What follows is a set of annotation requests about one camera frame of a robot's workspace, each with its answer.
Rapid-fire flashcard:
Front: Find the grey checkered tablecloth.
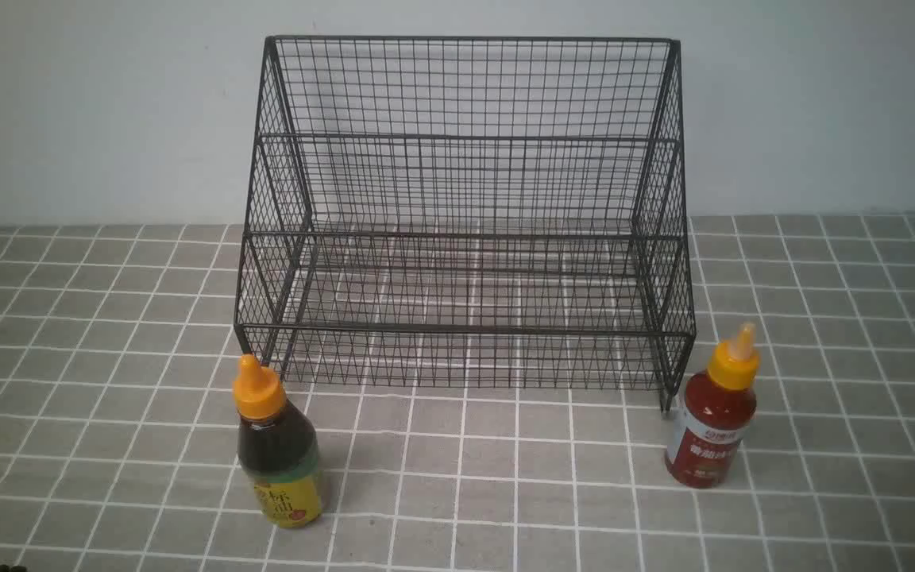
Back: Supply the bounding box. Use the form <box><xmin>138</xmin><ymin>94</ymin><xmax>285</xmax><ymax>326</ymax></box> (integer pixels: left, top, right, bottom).
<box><xmin>0</xmin><ymin>214</ymin><xmax>915</xmax><ymax>571</ymax></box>

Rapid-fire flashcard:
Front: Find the dark sauce bottle yellow label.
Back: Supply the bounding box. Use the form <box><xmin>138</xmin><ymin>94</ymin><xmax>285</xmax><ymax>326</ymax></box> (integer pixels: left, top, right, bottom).
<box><xmin>232</xmin><ymin>354</ymin><xmax>323</xmax><ymax>528</ymax></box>

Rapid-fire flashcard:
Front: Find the black wire mesh rack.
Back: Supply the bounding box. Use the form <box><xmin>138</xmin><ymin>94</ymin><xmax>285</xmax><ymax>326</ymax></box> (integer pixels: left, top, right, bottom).
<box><xmin>234</xmin><ymin>35</ymin><xmax>697</xmax><ymax>412</ymax></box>

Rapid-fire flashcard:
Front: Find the red sauce bottle orange cap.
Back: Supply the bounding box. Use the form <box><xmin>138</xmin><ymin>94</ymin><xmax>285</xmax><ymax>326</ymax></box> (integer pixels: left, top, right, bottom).
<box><xmin>664</xmin><ymin>323</ymin><xmax>760</xmax><ymax>489</ymax></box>

